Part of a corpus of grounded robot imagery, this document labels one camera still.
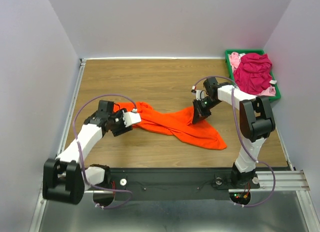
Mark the orange t shirt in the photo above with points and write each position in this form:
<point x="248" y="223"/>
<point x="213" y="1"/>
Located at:
<point x="179" y="124"/>

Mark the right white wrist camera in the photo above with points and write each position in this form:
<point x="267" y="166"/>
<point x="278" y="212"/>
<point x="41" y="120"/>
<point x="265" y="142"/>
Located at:
<point x="200" y="95"/>

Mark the aluminium rail frame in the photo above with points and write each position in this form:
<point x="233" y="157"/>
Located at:
<point x="278" y="206"/>

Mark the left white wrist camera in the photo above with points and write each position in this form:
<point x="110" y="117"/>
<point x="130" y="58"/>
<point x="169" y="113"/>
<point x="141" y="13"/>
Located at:
<point x="131" y="118"/>

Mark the light pink t shirt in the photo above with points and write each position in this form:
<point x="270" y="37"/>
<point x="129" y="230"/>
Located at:
<point x="236" y="60"/>

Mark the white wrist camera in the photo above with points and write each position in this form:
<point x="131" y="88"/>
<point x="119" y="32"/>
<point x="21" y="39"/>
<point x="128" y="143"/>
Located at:
<point x="131" y="118"/>
<point x="200" y="95"/>

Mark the magenta t shirt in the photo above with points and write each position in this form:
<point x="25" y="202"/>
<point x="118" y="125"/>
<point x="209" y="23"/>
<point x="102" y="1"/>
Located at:
<point x="253" y="75"/>

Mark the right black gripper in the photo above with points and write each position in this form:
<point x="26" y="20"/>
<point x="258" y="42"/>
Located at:
<point x="199" y="114"/>

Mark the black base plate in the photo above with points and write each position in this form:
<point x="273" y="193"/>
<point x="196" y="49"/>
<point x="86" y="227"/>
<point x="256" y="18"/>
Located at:
<point x="167" y="184"/>

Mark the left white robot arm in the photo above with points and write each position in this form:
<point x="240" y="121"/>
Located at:
<point x="65" y="178"/>

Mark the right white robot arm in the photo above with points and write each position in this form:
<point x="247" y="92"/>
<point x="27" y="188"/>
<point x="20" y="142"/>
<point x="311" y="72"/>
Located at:
<point x="253" y="117"/>

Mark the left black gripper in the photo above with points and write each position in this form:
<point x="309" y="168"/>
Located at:
<point x="123" y="129"/>

